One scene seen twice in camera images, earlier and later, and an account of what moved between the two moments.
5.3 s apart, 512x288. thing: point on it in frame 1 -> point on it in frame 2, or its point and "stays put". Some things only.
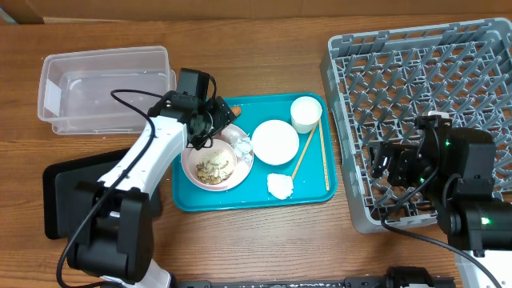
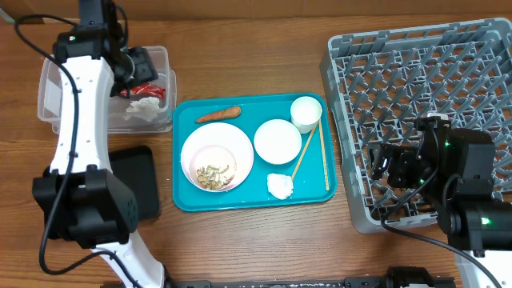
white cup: (305, 112) stays put
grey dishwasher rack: (378, 83) stays put
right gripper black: (400, 162) stays put
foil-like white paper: (243, 146) -> (145, 108)
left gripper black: (223, 115) -> (148, 72)
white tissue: (280, 186) stays put
